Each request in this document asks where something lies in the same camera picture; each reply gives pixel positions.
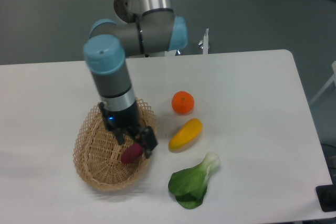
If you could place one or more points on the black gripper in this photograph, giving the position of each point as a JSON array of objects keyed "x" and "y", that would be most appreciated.
[{"x": 128, "y": 120}]

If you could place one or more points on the purple sweet potato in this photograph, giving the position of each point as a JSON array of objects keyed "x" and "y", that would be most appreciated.
[{"x": 131, "y": 153}]

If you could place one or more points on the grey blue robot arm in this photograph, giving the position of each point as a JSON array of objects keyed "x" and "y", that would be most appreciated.
[{"x": 153, "y": 29}]

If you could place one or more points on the oval wicker basket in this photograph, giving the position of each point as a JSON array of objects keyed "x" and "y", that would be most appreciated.
[{"x": 97, "y": 154}]

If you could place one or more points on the yellow mango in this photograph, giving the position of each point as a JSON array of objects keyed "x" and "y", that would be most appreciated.
[{"x": 186, "y": 135}]

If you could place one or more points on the orange tangerine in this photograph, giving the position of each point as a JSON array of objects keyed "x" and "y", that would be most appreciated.
[{"x": 182, "y": 102}]

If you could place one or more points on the green bok choy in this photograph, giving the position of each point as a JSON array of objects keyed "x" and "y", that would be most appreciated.
[{"x": 189, "y": 186}]

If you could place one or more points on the black device at table edge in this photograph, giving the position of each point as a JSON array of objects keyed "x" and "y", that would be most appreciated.
[{"x": 326, "y": 197}]

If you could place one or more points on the white frame at right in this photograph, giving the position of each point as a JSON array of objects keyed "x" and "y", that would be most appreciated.
[{"x": 325, "y": 90}]

